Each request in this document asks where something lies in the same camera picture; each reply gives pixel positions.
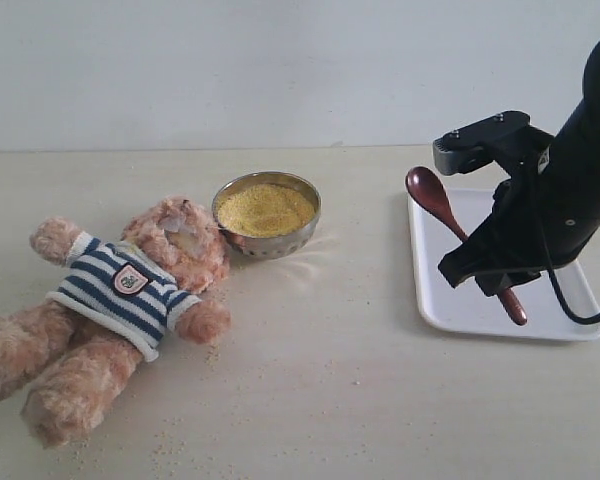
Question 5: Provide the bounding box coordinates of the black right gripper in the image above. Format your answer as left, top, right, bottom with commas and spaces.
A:
432, 99, 600, 269

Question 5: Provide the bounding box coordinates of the dark red wooden spoon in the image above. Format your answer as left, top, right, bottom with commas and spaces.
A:
405, 166, 528, 326

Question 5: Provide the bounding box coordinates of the tan teddy bear striped sweater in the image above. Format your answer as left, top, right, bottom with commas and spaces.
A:
0, 196, 231, 448

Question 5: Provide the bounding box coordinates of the black Piper right robot arm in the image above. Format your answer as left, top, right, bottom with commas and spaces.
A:
434, 41, 600, 278

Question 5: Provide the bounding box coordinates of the white rectangular plastic tray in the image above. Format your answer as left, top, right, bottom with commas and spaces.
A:
407, 187, 600, 343

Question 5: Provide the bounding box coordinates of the steel bowl of millet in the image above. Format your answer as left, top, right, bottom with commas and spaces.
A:
212, 171, 321, 259

